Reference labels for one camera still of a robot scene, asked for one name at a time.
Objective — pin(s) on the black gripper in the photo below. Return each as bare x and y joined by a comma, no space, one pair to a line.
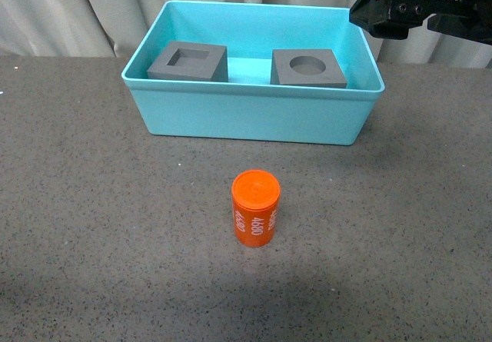
393,19

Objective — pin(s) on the gray block with round hole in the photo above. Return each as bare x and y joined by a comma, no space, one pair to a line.
306,68

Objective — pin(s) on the orange cylinder marked 4680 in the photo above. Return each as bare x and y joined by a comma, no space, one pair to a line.
255,196

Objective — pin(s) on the gray block with square hole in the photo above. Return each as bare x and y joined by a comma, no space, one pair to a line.
191,61

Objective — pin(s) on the light blue plastic box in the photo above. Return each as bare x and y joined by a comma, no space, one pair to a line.
248,106

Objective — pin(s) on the white curtain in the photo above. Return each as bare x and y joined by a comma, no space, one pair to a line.
96,11

